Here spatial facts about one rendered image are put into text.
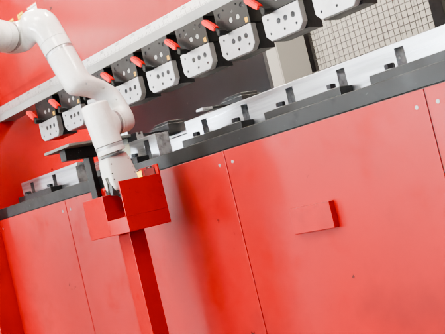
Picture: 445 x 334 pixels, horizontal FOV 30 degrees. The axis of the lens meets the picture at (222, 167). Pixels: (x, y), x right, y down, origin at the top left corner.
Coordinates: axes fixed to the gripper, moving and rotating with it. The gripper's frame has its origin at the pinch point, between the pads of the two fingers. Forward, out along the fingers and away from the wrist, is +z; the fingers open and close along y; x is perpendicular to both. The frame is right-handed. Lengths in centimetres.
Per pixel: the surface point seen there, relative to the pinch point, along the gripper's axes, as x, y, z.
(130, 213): 4.7, 5.0, 2.5
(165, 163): -6.0, -24.1, -7.7
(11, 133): -131, -55, -45
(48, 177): -103, -46, -19
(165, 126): -42, -63, -21
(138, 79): -22, -40, -39
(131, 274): -6.5, 3.8, 19.8
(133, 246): -2.6, 2.5, 12.1
